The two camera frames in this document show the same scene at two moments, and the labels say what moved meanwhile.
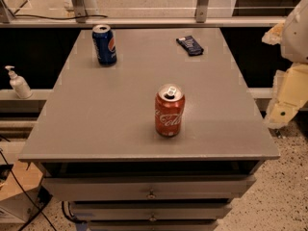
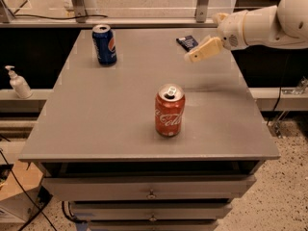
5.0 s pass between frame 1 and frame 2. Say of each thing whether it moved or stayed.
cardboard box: stayed
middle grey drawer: stayed
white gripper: moved
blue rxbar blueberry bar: stayed
